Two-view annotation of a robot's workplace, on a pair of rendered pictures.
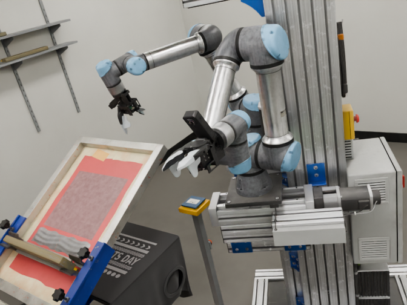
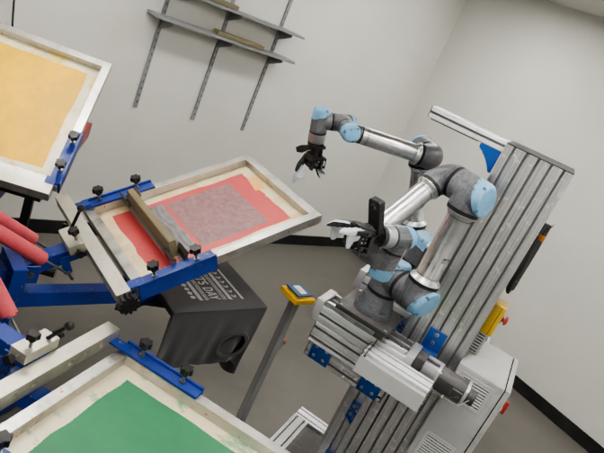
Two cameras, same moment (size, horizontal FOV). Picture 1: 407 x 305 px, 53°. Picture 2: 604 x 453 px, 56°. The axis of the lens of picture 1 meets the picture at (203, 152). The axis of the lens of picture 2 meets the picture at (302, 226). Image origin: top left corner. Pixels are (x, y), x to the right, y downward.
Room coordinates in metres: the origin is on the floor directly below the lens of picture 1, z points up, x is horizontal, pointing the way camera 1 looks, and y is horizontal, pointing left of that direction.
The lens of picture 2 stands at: (-0.58, 0.09, 2.17)
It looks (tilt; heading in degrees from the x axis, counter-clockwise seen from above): 20 degrees down; 3
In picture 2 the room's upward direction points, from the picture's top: 24 degrees clockwise
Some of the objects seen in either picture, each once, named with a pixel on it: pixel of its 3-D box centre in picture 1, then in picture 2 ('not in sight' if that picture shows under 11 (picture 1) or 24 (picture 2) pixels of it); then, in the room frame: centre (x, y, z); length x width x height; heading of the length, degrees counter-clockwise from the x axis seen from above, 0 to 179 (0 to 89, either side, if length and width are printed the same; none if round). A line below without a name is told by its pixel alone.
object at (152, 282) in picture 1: (151, 295); (204, 338); (1.52, 0.39, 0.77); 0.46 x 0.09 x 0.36; 140
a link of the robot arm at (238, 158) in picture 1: (233, 154); (381, 261); (1.18, -0.09, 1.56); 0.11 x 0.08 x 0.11; 50
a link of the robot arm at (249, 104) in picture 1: (255, 108); (421, 247); (1.94, -0.30, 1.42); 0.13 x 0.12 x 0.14; 20
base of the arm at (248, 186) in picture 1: (252, 177); (377, 299); (1.45, -0.17, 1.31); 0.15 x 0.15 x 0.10
